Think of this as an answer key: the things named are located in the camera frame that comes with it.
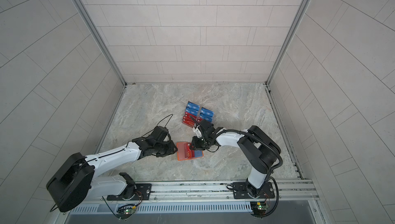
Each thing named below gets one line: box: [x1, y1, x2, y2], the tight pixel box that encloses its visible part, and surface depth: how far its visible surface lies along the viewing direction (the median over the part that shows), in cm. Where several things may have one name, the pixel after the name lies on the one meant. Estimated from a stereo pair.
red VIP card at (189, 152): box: [187, 143, 192, 159], surface depth 84 cm
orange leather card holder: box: [175, 141, 205, 161], surface depth 84 cm
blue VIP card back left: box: [186, 101, 201, 111], surface depth 95 cm
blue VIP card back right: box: [200, 106, 215, 118], surface depth 93 cm
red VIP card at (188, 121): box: [182, 116, 195, 127], surface depth 95 cm
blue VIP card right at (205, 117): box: [199, 113, 214, 123], surface depth 92 cm
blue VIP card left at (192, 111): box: [185, 106, 199, 117], surface depth 95 cm
